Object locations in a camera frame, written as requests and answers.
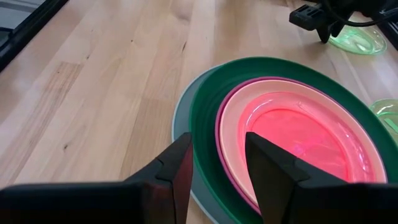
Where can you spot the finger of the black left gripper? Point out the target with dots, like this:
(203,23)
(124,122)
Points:
(337,30)
(324,35)

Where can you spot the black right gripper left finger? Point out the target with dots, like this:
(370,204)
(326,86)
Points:
(161,199)

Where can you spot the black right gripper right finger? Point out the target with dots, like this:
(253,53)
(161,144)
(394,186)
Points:
(280,193)

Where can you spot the green transparent plastic plate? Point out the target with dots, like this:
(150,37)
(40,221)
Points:
(388,115)
(363,43)

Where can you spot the red transparent plastic plate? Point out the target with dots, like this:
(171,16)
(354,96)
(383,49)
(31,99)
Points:
(295,124)

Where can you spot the peach plastic plate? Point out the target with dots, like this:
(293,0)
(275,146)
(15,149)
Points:
(233,124)

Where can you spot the magenta pink plastic plate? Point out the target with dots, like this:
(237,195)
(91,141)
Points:
(217,137)

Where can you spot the dark green plastic plate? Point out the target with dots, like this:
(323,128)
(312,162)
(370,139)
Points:
(205,118)

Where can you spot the light grey plastic plate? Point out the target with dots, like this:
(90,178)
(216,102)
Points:
(182,124)

